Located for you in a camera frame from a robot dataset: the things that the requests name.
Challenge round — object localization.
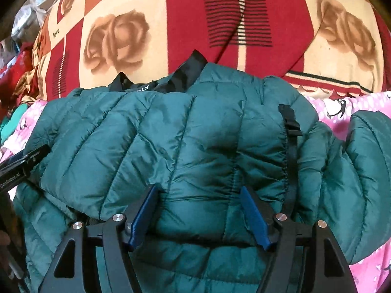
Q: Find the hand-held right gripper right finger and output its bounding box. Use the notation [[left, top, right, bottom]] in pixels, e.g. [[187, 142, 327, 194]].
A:
[[240, 186, 358, 293]]

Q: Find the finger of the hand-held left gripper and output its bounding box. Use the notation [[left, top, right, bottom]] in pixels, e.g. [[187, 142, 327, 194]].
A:
[[0, 145, 51, 174]]

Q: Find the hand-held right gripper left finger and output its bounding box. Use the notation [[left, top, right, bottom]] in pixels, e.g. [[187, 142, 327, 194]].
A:
[[38, 184, 160, 293]]

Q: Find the teal puffer jacket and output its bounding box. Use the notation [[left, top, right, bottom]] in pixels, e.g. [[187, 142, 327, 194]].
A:
[[12, 49, 391, 293]]

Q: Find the green cloth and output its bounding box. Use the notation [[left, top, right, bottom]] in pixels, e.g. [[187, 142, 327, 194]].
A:
[[0, 103, 29, 145]]

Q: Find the gold satin cloth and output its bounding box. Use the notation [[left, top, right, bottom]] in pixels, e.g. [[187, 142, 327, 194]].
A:
[[14, 67, 41, 104]]

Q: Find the red garment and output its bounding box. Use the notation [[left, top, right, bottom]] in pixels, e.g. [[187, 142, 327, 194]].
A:
[[0, 44, 39, 98]]

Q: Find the pink penguin print blanket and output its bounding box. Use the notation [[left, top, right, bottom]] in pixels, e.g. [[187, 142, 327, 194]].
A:
[[0, 93, 391, 293]]

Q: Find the clear plastic bag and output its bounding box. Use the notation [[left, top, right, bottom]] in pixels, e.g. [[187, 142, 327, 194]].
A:
[[11, 0, 49, 40]]

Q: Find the rose print red blanket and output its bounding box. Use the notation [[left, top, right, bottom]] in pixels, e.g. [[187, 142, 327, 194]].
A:
[[32, 0, 391, 101]]

